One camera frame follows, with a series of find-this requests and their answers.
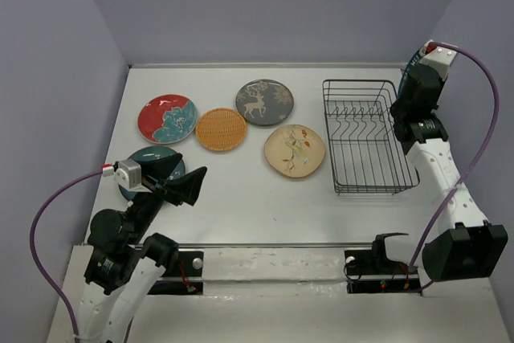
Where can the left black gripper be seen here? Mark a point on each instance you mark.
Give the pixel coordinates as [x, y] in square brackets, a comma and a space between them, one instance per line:
[186, 186]

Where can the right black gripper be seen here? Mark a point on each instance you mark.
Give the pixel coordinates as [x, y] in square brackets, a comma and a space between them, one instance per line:
[435, 100]

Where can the dark teal blossom plate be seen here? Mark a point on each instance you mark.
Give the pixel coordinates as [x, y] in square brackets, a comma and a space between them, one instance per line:
[152, 153]

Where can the white plate teal lettered rim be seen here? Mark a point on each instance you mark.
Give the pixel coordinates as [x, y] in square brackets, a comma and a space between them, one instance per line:
[417, 56]

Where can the orange woven basket plate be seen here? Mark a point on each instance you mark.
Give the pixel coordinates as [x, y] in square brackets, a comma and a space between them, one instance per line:
[221, 129]

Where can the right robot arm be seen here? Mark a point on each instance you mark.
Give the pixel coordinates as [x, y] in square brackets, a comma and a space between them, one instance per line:
[459, 242]

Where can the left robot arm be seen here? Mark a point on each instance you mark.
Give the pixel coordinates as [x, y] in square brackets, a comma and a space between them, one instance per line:
[126, 263]

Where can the red and teal floral plate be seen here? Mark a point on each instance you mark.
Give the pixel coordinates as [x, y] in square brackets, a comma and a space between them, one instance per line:
[167, 119]

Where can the grey deer plate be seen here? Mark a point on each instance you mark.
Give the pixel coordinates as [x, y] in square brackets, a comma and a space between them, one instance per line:
[264, 102]

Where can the beige bird branch plate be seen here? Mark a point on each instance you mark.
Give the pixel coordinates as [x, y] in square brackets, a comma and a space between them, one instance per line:
[295, 151]

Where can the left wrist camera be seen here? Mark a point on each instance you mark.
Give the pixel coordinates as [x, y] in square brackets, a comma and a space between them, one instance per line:
[128, 175]

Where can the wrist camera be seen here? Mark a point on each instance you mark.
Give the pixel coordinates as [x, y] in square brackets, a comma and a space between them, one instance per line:
[128, 175]
[438, 57]

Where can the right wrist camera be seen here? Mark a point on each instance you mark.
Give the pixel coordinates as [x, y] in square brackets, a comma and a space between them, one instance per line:
[438, 57]

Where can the black wire dish rack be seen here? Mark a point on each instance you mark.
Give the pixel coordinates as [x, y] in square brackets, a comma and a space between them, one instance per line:
[365, 156]

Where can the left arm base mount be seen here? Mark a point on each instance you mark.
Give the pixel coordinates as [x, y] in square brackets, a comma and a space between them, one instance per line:
[184, 278]

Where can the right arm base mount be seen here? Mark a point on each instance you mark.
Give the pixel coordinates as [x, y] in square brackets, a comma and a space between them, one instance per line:
[370, 271]

